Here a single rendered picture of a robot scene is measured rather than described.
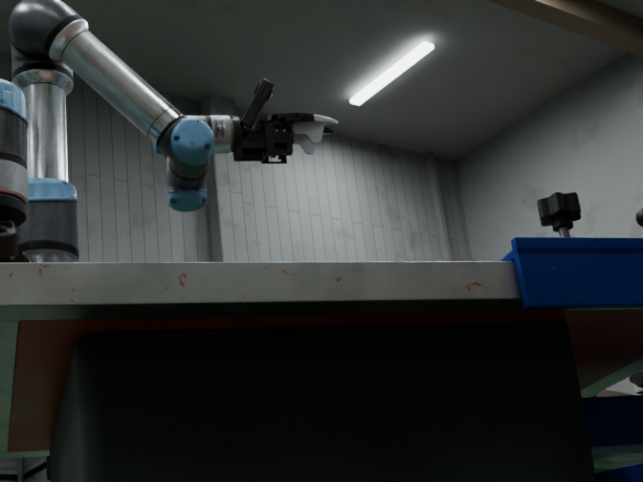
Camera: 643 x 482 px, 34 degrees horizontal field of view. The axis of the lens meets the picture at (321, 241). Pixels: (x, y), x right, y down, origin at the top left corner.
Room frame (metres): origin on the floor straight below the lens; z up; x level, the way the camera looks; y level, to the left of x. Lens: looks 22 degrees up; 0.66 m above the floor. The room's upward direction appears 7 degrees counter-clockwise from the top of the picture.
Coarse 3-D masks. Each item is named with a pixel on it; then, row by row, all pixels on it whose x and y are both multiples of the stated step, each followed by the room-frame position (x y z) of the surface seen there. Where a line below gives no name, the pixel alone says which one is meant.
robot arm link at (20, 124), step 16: (0, 80) 1.05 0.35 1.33; (0, 96) 1.05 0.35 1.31; (16, 96) 1.06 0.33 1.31; (0, 112) 1.05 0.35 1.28; (16, 112) 1.06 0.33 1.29; (0, 128) 1.05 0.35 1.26; (16, 128) 1.06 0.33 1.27; (0, 144) 1.05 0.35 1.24; (16, 144) 1.06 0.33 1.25; (16, 160) 1.06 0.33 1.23
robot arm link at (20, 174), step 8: (0, 160) 1.05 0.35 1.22; (0, 168) 1.05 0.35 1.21; (8, 168) 1.05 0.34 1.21; (16, 168) 1.06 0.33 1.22; (24, 168) 1.07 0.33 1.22; (0, 176) 1.05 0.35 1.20; (8, 176) 1.05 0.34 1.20; (16, 176) 1.06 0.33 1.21; (24, 176) 1.07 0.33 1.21; (0, 184) 1.05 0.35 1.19; (8, 184) 1.05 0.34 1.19; (16, 184) 1.06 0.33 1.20; (24, 184) 1.07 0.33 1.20; (0, 192) 1.05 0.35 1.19; (8, 192) 1.06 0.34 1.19; (16, 192) 1.06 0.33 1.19; (24, 192) 1.07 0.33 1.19; (24, 200) 1.08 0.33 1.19
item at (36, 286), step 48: (0, 288) 0.79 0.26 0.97; (48, 288) 0.80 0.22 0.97; (96, 288) 0.81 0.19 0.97; (144, 288) 0.82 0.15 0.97; (192, 288) 0.84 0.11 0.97; (240, 288) 0.85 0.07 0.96; (288, 288) 0.86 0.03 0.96; (336, 288) 0.88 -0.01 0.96; (384, 288) 0.89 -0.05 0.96; (432, 288) 0.91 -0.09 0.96; (480, 288) 0.92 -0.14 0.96; (0, 336) 0.86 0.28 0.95; (0, 384) 1.01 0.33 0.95; (0, 432) 1.20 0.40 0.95
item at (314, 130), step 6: (318, 120) 1.86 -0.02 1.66; (324, 120) 1.87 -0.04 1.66; (330, 120) 1.87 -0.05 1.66; (336, 120) 1.88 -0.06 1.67; (294, 126) 1.86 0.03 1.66; (300, 126) 1.87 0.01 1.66; (306, 126) 1.87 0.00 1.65; (312, 126) 1.87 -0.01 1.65; (318, 126) 1.87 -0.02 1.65; (294, 132) 1.87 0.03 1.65; (300, 132) 1.87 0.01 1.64; (306, 132) 1.87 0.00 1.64; (312, 132) 1.87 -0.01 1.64; (318, 132) 1.87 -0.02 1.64; (312, 138) 1.87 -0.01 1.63; (318, 138) 1.87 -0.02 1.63
